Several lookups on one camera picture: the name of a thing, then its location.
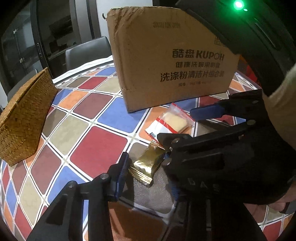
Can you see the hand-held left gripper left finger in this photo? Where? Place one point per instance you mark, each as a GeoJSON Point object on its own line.
{"type": "Point", "coordinates": [121, 173]}

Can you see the brown cardboard box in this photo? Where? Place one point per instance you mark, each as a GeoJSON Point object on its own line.
{"type": "Point", "coordinates": [148, 69]}

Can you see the gold foil snack packet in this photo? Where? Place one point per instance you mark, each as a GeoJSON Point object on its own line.
{"type": "Point", "coordinates": [148, 164]}

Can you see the grey dining chair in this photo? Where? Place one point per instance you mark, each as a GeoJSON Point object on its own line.
{"type": "Point", "coordinates": [87, 53]}
{"type": "Point", "coordinates": [20, 85]}

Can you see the woven wicker basket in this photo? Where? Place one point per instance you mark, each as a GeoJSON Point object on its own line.
{"type": "Point", "coordinates": [23, 125]}

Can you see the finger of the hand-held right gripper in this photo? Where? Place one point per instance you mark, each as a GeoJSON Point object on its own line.
{"type": "Point", "coordinates": [208, 111]}
{"type": "Point", "coordinates": [185, 139]}

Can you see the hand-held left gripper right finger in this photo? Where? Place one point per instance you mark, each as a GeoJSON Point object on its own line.
{"type": "Point", "coordinates": [196, 220]}

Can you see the person's right hand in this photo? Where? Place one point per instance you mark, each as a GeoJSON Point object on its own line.
{"type": "Point", "coordinates": [275, 208]}

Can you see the glass sliding door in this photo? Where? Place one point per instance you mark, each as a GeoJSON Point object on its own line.
{"type": "Point", "coordinates": [53, 34]}

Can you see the clear cake packet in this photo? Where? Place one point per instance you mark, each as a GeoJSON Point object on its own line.
{"type": "Point", "coordinates": [173, 120]}

